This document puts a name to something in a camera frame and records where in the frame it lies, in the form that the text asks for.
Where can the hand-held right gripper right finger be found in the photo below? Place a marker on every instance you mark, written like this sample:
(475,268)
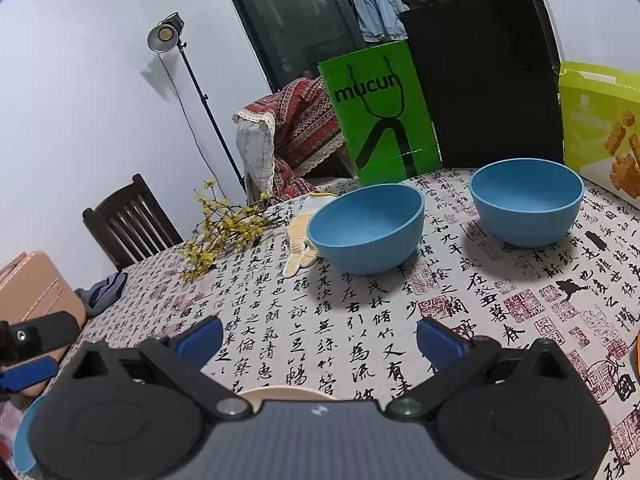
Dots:
(440,342)

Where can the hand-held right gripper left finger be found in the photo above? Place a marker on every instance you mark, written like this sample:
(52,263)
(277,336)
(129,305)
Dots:
(200,342)

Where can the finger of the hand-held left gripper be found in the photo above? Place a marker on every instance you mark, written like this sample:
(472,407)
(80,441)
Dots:
(47,335)
(30,374)

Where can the blue bowl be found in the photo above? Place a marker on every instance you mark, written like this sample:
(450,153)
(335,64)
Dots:
(365,230)
(525,200)
(22,440)

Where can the cream ridged plate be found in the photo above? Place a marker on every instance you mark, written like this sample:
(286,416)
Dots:
(287,392)

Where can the pink hard-shell suitcase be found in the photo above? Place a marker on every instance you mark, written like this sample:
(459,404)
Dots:
(35,290)

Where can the grey purple pouch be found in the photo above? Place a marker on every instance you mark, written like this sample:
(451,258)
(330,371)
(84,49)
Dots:
(102,295)

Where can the calligraphy printed tablecloth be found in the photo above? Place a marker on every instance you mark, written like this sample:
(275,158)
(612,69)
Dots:
(350,320)

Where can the yellow flower branch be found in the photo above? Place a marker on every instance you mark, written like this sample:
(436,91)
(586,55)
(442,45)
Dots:
(235,225)

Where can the dark wooden chair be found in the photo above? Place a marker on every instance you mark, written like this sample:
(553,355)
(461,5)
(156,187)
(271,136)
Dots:
(135,230)

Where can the yellow white knit glove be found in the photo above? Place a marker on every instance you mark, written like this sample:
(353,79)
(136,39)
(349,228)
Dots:
(300,240)

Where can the white quilted cushion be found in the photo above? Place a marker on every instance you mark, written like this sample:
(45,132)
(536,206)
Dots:
(257,155)

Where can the green paper bag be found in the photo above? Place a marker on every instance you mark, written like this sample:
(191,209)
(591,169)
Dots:
(380,125)

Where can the chair with patterned blanket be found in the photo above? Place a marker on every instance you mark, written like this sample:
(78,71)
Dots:
(305,120)

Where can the black paper bag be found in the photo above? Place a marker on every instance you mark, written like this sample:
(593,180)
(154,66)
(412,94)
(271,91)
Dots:
(490,85)

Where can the yellow-green snack box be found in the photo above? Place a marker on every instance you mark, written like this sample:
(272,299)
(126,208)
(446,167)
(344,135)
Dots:
(595,125)

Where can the studio light on stand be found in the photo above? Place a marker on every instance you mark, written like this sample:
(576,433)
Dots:
(162,35)

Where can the dark sliding glass door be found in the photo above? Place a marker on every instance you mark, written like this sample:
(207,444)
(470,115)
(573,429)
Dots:
(280,10)

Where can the hanging blue garment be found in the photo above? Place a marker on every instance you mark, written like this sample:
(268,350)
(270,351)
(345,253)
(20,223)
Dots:
(375,0)

